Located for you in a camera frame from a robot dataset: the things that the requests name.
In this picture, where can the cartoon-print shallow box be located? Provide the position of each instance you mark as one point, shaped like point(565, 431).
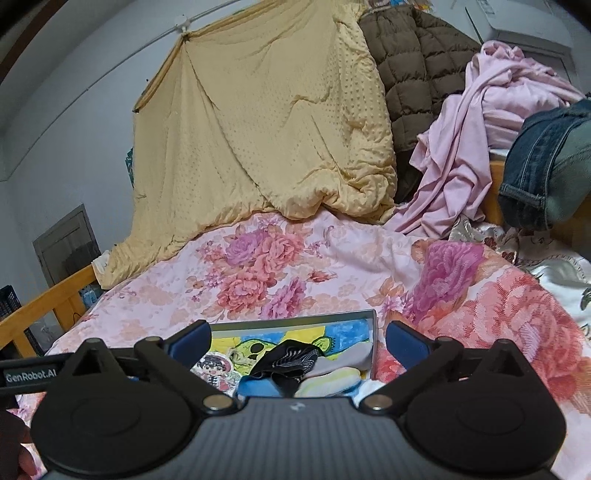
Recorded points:
point(295, 318)

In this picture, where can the cartoon figure sticker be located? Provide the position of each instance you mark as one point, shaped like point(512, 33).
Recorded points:
point(216, 371)

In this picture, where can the black plastic crate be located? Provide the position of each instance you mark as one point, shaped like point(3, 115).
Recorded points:
point(11, 304)

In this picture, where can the brown quilted jacket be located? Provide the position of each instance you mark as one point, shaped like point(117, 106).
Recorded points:
point(415, 78)

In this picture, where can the yellow dotted blanket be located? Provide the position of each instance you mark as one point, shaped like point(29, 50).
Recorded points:
point(258, 152)

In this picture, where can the pale blue printed bag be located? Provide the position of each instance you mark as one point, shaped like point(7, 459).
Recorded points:
point(90, 295)

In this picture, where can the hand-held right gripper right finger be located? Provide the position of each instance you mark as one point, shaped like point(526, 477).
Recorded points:
point(408, 344)

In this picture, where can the wooden bed rail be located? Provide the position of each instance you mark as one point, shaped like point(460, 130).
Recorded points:
point(494, 194)
point(46, 300)

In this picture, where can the black white striped sock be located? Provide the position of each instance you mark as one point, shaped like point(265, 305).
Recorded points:
point(286, 360)

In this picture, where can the teal patterned cloth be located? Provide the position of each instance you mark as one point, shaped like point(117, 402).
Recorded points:
point(130, 166)

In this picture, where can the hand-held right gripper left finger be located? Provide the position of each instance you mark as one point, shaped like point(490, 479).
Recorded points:
point(190, 342)

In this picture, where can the white wall hook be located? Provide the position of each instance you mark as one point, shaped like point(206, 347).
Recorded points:
point(183, 22)

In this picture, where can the pink garment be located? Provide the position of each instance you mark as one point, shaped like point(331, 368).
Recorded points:
point(466, 138)

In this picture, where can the pink floral bedsheet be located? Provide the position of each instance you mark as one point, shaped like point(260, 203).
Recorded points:
point(300, 277)

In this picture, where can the blue jeans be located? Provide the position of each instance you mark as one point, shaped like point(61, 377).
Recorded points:
point(545, 170)

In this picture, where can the person's left hand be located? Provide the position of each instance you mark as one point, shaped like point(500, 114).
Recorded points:
point(14, 452)

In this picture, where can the grey wall door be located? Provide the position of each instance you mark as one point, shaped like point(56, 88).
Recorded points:
point(64, 244)

